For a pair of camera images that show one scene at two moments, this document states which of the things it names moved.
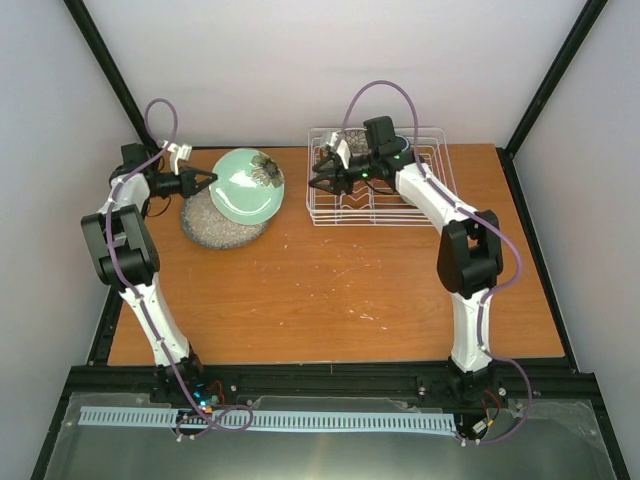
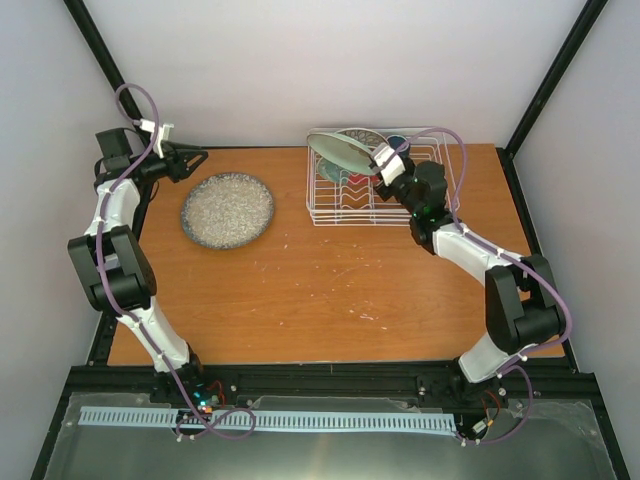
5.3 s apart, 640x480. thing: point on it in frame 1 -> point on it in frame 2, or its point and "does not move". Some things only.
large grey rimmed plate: [205, 224] does not move
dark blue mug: [402, 143] does not move
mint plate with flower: [249, 186] -> [343, 151]
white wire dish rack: [377, 204] does not move
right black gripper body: [370, 158] -> [380, 190]
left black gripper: [186, 179] -> [176, 164]
